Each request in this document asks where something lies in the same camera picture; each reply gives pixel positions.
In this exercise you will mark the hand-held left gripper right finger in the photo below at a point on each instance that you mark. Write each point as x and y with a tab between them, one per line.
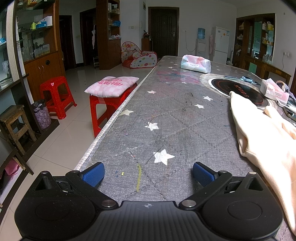
202	174

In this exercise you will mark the white water dispenser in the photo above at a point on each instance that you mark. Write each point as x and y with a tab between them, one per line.
200	47

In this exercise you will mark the blue water bottle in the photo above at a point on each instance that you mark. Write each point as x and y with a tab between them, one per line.
201	33

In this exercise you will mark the wooden display cabinet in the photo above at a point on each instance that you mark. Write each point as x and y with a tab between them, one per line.
245	37

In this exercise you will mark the wooden desk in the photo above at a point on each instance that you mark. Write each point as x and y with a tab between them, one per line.
270	68

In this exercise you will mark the dark wooden stool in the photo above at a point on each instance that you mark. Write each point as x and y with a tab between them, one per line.
11	113

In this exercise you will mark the white refrigerator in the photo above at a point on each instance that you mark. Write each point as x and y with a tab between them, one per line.
220	46

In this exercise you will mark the pink checked cushion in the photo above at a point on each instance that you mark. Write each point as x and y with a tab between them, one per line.
111	85

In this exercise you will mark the small wooden side cabinet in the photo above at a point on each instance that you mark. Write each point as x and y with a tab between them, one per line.
146	44

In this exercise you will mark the wooden glass-front cabinet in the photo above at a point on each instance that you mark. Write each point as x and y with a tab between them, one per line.
44	67

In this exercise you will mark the round black induction cooktop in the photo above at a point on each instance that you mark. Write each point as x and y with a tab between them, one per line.
231	86

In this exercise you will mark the dark wooden door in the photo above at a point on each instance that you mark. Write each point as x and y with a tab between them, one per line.
163	32

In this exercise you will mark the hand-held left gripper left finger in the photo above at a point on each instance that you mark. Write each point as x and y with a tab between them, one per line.
93	174

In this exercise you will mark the red plastic stool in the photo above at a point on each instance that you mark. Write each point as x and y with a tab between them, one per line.
56	85
97	102

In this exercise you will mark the cream garment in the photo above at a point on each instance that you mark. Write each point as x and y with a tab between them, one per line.
266	143

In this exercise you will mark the grey fabric bag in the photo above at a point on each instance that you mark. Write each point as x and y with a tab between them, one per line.
288	87

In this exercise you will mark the dotted children's play tent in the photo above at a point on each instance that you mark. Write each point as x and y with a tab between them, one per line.
141	60

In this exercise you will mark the small pink tissue pack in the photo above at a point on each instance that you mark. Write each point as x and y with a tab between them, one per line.
275	92

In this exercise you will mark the dark flat tray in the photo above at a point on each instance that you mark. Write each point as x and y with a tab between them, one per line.
290	112

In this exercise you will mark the large pink white tissue pack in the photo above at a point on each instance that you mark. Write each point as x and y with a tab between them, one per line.
195	63

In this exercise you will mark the purple patterned trash bin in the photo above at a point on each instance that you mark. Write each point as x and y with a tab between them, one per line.
42	115

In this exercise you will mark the white folded umbrella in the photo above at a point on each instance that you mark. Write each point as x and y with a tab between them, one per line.
93	37

